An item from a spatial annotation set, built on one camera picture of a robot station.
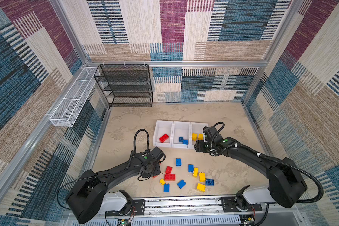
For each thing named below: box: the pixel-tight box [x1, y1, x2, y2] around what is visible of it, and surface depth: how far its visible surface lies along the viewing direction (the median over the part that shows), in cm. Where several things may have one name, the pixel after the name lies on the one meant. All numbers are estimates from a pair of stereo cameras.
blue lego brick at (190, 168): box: [187, 163, 194, 173], surface depth 88 cm
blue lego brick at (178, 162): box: [175, 157, 182, 168], surface depth 89 cm
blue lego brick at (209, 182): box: [205, 177, 215, 187], surface depth 82 cm
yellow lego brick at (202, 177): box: [199, 172, 206, 182], surface depth 83 cm
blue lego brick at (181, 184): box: [177, 179, 186, 190], surface depth 83 cm
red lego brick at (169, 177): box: [164, 173, 176, 181], surface depth 83 cm
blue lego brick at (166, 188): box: [163, 183, 170, 193], surface depth 81 cm
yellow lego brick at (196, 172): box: [192, 167, 199, 178], surface depth 84 cm
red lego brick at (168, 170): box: [165, 165, 173, 175], surface depth 86 cm
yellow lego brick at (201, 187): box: [196, 183, 206, 193], surface depth 79 cm
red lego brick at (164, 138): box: [159, 133, 170, 143], surface depth 100 cm
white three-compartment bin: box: [153, 119, 209, 150], surface depth 99 cm
